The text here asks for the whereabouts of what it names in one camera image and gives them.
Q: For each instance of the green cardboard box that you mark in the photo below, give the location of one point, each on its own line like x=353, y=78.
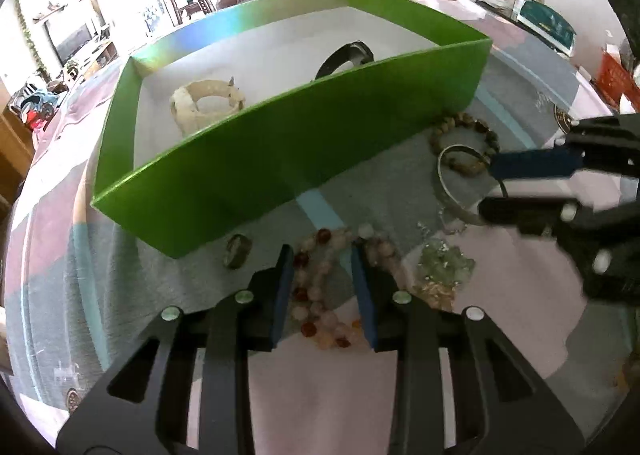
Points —
x=300, y=145

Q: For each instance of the red cardboard box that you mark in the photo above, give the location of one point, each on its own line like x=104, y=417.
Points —
x=612, y=75

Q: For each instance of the flat screen television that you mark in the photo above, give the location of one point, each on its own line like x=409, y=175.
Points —
x=70, y=40

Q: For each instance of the dark green flat box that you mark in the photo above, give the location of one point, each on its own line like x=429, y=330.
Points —
x=545, y=22

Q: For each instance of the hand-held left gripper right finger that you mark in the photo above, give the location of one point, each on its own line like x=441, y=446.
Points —
x=365, y=295

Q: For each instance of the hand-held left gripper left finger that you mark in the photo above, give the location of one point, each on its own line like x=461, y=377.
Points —
x=282, y=295

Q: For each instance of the colourful toy pile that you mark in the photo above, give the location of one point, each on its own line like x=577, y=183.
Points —
x=32, y=102

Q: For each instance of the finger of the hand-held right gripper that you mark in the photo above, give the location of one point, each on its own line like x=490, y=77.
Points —
x=535, y=164
x=520, y=212

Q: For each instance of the silver bangle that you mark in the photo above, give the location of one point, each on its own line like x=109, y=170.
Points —
x=450, y=197

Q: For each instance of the pastel patchwork tablecloth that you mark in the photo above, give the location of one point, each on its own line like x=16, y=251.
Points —
x=60, y=245

